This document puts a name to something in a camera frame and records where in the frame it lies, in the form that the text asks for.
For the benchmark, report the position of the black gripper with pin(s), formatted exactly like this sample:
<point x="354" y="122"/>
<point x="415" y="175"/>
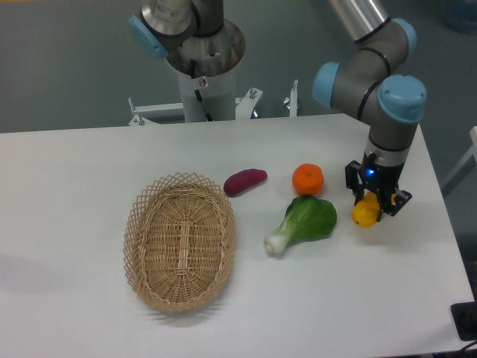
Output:
<point x="379" y="172"/>

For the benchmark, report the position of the yellow mango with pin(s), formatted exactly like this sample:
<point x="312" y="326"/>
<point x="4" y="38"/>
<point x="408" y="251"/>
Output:
<point x="365" y="213"/>

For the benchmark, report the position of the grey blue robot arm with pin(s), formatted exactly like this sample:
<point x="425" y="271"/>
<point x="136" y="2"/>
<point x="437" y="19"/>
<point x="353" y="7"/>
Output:
<point x="366" y="87"/>

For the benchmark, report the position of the orange tangerine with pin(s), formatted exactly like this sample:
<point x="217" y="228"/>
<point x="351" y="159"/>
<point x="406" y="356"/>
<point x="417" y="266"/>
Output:
<point x="308" y="179"/>

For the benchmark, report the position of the green bok choy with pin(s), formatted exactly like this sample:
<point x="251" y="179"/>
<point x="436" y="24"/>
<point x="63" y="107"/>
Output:
<point x="307" y="218"/>

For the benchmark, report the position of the white furniture at right edge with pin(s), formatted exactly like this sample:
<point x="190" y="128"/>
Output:
<point x="461" y="169"/>

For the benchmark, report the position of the purple sweet potato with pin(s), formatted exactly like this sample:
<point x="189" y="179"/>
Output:
<point x="242" y="181"/>

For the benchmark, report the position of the black device at edge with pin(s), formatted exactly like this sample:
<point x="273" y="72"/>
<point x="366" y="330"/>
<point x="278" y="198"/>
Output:
<point x="464" y="317"/>

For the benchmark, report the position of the woven wicker basket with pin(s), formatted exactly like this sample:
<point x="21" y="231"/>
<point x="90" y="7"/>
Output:
<point x="179" y="242"/>

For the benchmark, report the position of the white metal mounting frame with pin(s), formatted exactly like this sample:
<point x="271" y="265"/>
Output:
<point x="216" y="108"/>

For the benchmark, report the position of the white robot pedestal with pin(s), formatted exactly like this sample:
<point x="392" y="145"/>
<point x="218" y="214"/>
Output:
<point x="206" y="67"/>

